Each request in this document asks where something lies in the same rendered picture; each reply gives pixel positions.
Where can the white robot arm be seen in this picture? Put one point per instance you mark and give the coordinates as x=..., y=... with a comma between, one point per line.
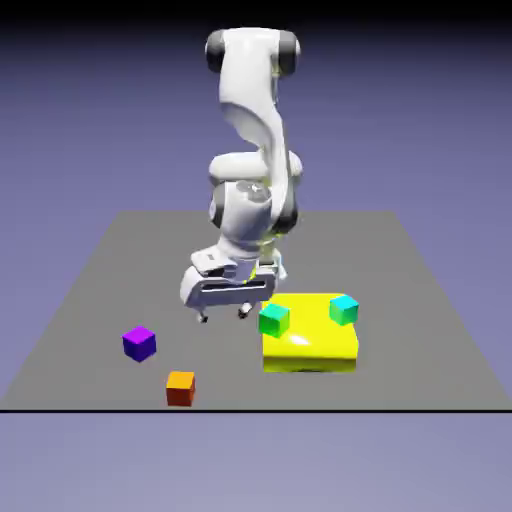
x=256, y=120

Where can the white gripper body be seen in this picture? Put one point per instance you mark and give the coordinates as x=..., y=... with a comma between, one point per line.
x=228, y=291

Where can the small cyan cube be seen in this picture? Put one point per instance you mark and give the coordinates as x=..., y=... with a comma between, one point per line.
x=343, y=309

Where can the small orange cube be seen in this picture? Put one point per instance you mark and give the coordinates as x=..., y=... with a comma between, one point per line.
x=180, y=388

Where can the small purple cube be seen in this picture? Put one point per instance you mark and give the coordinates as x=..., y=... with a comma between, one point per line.
x=138, y=343

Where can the large yellow box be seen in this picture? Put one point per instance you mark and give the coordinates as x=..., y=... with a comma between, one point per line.
x=310, y=344

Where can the small green cube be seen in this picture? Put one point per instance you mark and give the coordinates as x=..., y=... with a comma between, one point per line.
x=273, y=320

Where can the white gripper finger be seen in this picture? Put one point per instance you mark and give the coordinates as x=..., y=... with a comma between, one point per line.
x=244, y=310
x=202, y=315

